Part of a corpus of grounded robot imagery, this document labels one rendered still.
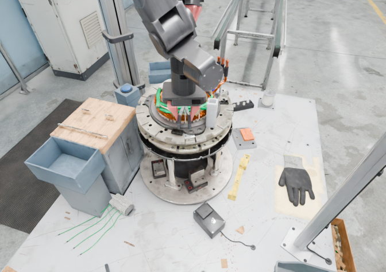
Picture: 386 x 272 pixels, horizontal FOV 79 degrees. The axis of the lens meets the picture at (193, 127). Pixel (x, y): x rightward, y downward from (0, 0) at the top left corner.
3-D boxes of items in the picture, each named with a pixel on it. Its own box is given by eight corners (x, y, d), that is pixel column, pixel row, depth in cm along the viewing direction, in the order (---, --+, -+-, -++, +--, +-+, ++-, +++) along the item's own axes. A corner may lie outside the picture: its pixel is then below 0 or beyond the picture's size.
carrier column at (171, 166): (175, 188, 88) (172, 153, 73) (169, 186, 89) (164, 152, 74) (177, 182, 90) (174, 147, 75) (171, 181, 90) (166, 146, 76)
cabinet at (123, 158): (123, 197, 88) (104, 154, 69) (81, 183, 92) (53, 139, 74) (146, 158, 101) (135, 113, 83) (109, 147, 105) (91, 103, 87)
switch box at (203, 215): (211, 239, 77) (212, 233, 73) (192, 217, 82) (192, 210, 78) (224, 227, 80) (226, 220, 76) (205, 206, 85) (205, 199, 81)
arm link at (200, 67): (180, 3, 44) (145, 30, 43) (220, 22, 38) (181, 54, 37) (197, 51, 54) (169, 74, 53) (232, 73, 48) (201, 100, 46)
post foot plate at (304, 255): (279, 245, 76) (280, 245, 75) (291, 225, 80) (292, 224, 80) (306, 266, 71) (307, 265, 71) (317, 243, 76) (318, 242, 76)
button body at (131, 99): (147, 131, 112) (138, 88, 94) (136, 140, 108) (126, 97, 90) (137, 125, 115) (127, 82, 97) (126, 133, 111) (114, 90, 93)
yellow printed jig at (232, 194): (236, 202, 86) (237, 197, 84) (226, 198, 87) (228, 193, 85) (249, 158, 101) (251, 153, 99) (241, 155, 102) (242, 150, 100)
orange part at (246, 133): (254, 140, 106) (255, 138, 106) (244, 141, 106) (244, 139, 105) (249, 129, 111) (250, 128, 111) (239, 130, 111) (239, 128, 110)
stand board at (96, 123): (104, 154, 69) (101, 149, 68) (52, 139, 73) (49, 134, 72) (136, 112, 83) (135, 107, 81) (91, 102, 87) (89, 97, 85)
